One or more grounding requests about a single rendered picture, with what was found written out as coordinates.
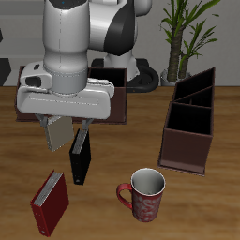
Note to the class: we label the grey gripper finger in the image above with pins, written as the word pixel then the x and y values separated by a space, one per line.
pixel 42 120
pixel 86 123

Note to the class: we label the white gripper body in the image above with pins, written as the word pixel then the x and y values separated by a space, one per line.
pixel 62 104

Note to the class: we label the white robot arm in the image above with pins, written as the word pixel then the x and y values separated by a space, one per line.
pixel 65 37

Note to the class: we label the grey book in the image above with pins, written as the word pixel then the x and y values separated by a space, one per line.
pixel 59 134

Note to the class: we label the black book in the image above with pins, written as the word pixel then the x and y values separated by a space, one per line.
pixel 82 159

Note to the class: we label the dark brown desk caddy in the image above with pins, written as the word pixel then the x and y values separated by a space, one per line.
pixel 119 100
pixel 187 143

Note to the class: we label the red book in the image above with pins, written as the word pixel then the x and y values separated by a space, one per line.
pixel 53 206

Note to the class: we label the black angular object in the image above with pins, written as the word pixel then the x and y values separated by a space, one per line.
pixel 3 72

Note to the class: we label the red patterned mug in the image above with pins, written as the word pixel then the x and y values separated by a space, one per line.
pixel 146 200

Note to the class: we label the green pot plant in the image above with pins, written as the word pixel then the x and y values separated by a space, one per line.
pixel 175 53

